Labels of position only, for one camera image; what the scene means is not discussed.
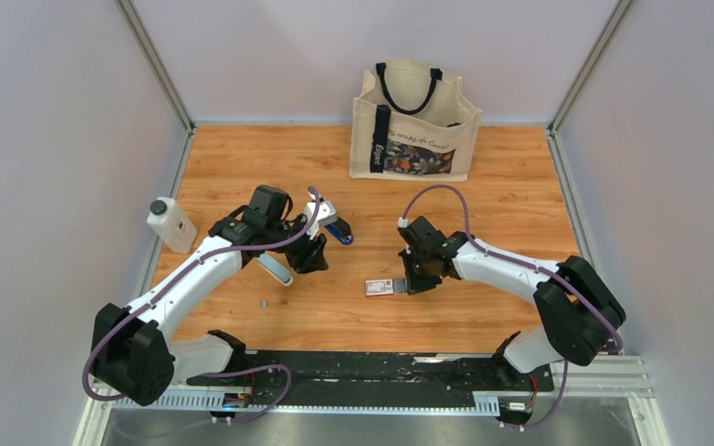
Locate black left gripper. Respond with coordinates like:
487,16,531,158
266,214,329,275

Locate blue black stapler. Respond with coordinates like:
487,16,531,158
324,217,354,245

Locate red white staple box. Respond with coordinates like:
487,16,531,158
365,279,395,296

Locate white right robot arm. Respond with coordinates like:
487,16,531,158
398,216,627,389

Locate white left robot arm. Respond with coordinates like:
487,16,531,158
81,185,338,406

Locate light blue white tube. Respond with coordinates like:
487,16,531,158
257,253,294,287

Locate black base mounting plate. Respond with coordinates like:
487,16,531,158
186,350,555,409

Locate beige canvas tote bag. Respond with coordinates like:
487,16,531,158
349,59,483,182

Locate white bottle black cap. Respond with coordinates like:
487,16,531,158
146,197,197,254

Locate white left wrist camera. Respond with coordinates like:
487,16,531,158
303,199,338,240

